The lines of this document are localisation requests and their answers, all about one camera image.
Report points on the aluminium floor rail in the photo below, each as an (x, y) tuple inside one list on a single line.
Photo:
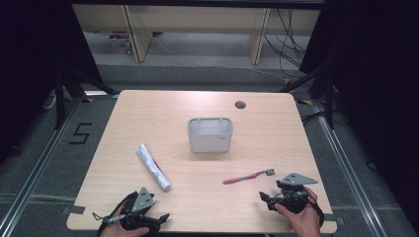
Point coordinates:
[(36, 168), (346, 164)]

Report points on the yellow black floor tape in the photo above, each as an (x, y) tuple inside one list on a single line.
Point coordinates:
[(304, 102)]

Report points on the black metal stand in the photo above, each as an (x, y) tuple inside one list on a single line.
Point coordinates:
[(60, 98), (329, 98)]

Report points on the pale wooden desk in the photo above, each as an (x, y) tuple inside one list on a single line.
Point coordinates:
[(197, 19)]

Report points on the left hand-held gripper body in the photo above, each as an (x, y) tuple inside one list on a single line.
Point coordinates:
[(140, 202)]

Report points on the small red dark clutter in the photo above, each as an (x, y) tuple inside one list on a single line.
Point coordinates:
[(126, 44)]

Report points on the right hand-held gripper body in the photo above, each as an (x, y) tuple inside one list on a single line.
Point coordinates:
[(294, 197)]

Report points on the white toothpaste tube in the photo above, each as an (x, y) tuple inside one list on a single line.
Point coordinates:
[(152, 165)]

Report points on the grey tape patch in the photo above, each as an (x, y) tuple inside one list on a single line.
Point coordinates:
[(333, 219), (74, 209)]

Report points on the person's right hand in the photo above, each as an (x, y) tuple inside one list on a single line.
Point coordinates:
[(304, 223)]

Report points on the person's left hand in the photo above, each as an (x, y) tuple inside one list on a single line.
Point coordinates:
[(115, 230)]

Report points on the black curtain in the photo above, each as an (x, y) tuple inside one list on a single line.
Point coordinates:
[(378, 82), (33, 65)]

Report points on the grey toothbrush holder box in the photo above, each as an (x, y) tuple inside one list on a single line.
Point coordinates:
[(209, 141)]

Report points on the pink toothbrush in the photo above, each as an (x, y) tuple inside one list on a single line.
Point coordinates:
[(243, 178)]

